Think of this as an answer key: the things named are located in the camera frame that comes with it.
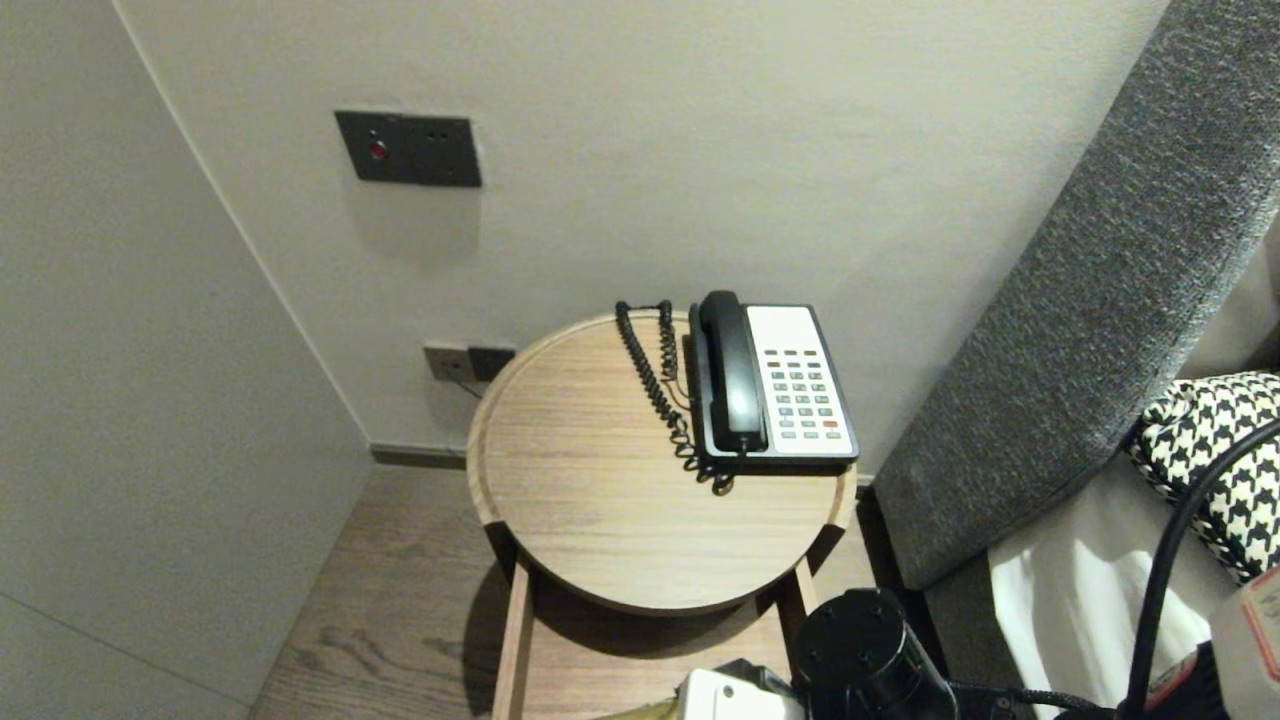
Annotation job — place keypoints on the grey fabric headboard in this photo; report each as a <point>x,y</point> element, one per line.
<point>1100,300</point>

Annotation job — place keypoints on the grey fabric bed frame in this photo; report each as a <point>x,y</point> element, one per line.
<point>965,620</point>

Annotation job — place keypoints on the black telephone handset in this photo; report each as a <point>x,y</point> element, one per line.
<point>732,370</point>

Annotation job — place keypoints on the thin black phone line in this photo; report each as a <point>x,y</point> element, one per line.
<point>470,389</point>

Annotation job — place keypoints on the beige wall socket plate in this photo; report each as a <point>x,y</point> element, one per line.
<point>445,364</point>

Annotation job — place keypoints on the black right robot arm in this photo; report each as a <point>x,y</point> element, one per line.
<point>1250,650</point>

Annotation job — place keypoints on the dark wall switch panel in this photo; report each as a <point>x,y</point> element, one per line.
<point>410,150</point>

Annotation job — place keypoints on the gold tissue pack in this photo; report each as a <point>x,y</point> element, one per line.
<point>650,712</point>

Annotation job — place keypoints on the curved wooden nightstand drawer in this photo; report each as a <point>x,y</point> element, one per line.
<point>515,650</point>

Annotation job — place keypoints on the black and white telephone base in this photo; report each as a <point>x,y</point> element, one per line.
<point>800,340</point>

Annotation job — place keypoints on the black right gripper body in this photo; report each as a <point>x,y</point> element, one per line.
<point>870,660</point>

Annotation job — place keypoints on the black white houndstooth pillow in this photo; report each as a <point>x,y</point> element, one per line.
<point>1190,420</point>

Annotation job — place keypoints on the round wooden nightstand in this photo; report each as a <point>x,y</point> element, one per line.
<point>600,480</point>

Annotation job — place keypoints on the dark wall socket plate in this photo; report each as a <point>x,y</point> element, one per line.
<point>492,362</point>

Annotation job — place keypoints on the white bed sheet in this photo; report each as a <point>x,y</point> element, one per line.
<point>1080,600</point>

